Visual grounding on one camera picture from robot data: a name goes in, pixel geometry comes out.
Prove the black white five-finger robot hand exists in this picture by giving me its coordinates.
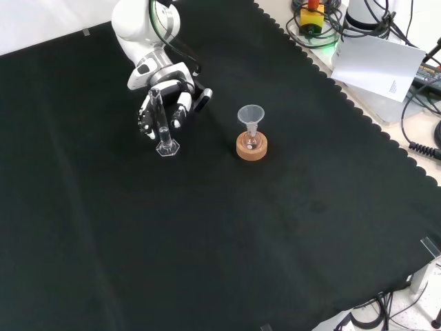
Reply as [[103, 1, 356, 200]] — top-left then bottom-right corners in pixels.
[[126, 58, 196, 141]]

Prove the clear glass graduated cylinder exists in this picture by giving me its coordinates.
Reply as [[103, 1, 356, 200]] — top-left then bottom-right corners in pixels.
[[148, 88, 181, 158]]

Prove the clear plastic funnel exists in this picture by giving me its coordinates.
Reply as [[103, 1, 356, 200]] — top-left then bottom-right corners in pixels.
[[237, 106, 265, 137]]

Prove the small round-bottom glass flask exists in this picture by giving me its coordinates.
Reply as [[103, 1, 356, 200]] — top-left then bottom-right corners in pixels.
[[242, 129, 260, 151]]

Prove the yellow stop button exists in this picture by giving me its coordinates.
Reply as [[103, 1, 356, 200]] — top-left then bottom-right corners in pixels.
[[298, 0, 326, 37]]

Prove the black bench cloth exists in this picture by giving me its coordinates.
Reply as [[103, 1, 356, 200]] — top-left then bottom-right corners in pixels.
[[0, 0, 441, 331]]

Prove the white cylindrical base black band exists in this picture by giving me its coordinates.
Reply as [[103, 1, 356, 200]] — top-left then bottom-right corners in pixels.
[[344, 0, 393, 39]]

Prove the pale white board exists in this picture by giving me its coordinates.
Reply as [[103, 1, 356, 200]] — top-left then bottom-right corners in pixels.
[[330, 32, 427, 103]]

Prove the black power supply brick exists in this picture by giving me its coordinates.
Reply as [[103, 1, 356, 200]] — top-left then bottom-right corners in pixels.
[[411, 61, 441, 92]]

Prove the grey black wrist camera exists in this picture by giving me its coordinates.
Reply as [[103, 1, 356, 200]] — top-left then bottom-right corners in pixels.
[[193, 88, 214, 112]]

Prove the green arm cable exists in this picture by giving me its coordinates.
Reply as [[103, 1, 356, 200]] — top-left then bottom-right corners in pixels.
[[148, 0, 203, 77]]

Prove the cork ring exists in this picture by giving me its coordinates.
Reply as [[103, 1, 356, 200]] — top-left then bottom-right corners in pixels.
[[236, 132, 269, 162]]

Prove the black spiral cable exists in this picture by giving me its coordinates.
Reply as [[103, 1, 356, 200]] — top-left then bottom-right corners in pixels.
[[400, 92, 441, 159]]

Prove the black cable plug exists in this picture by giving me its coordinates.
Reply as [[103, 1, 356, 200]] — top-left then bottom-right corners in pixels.
[[422, 36, 441, 65]]

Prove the black floor cable bundle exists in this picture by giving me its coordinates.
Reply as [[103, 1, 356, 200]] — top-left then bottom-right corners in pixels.
[[334, 291, 414, 331]]

